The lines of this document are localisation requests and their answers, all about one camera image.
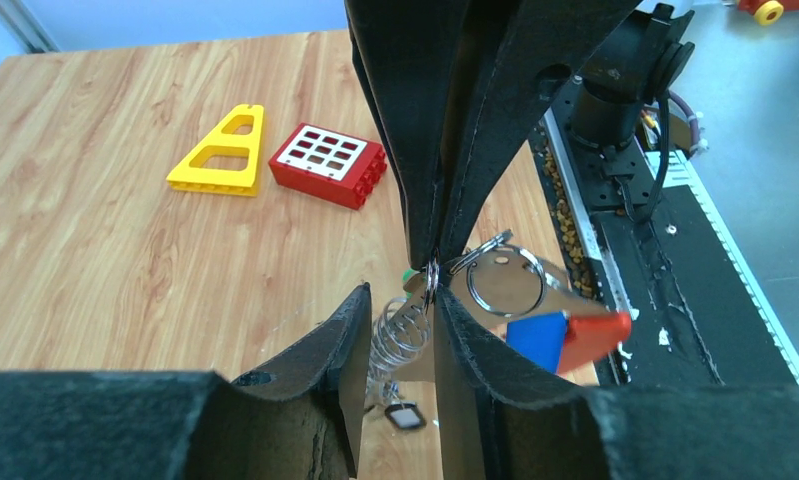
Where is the yellow plastic piece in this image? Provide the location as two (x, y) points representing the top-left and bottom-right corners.
(166, 104), (265, 197)

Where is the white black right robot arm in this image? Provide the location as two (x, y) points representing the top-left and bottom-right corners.
(345, 0), (693, 269)

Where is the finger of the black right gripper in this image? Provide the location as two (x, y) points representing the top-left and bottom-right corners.
(344, 1), (468, 269)
(438, 0), (637, 261)

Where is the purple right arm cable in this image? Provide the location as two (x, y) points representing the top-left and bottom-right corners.
(667, 89), (708, 157)

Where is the red tray with white slots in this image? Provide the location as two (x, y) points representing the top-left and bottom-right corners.
(268, 123), (387, 210)

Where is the metal key organizer red handle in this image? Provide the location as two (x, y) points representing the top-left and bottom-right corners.
(365, 230), (632, 409)

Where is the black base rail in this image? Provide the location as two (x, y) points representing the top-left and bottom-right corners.
(530, 100), (799, 386)

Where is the silver key blue tag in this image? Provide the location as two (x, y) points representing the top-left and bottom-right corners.
(505, 312), (568, 374)

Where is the toy brick car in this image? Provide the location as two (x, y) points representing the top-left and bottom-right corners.
(728, 0), (799, 26)

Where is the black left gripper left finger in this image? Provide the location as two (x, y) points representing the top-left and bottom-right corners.
(0, 283), (372, 479)

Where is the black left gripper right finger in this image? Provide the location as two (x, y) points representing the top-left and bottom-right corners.
(432, 287), (799, 479)

